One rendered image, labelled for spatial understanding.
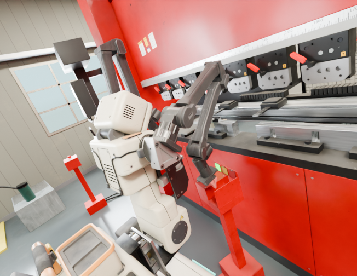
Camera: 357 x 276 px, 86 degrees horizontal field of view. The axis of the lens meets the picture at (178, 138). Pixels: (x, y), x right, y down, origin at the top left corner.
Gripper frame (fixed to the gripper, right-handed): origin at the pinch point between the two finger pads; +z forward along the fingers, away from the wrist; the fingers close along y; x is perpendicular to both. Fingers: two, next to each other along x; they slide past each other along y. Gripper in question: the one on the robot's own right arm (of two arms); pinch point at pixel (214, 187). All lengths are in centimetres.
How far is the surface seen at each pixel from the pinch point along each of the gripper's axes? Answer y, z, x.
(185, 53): 50, -59, 42
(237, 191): 7.8, 9.5, -4.6
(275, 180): 26.1, 15.3, -13.0
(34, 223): -159, 30, 245
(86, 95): -8, -72, 137
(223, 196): -0.4, 4.6, -3.9
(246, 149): 28.9, -0.9, 1.3
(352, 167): 32, 2, -44
